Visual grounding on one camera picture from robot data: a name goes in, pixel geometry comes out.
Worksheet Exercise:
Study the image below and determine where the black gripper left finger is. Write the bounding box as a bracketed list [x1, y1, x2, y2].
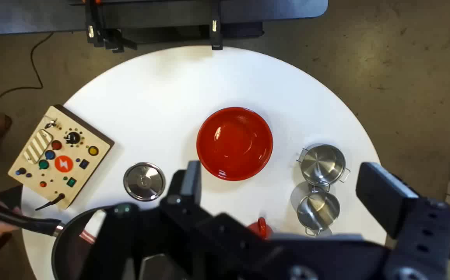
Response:
[179, 160, 204, 208]

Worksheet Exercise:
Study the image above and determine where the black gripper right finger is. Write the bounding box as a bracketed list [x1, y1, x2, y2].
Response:
[355, 160, 422, 241]

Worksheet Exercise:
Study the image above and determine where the white towel with red stripes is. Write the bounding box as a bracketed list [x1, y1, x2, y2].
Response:
[81, 208, 107, 246]

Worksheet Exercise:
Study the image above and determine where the black frying pan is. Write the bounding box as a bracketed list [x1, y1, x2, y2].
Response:
[0, 199, 148, 280]

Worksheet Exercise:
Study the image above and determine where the round silver metal lid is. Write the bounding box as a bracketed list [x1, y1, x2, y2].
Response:
[121, 160, 168, 202]

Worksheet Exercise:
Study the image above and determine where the red bowl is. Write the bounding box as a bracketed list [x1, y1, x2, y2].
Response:
[194, 106, 275, 182]

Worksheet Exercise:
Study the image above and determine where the tall steel pot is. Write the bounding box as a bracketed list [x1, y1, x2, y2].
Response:
[289, 180, 341, 236]

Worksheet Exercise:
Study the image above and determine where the wooden busy board with buttons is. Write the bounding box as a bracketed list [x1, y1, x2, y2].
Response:
[6, 104, 115, 212]

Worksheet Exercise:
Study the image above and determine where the dark robot platform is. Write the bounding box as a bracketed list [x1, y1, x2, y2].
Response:
[0, 0, 330, 37]

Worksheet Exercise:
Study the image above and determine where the shallow steel pot with handles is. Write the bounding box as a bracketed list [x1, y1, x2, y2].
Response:
[294, 143, 352, 190]

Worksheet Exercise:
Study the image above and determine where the black floor cable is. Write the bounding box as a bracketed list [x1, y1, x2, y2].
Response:
[0, 31, 56, 118]

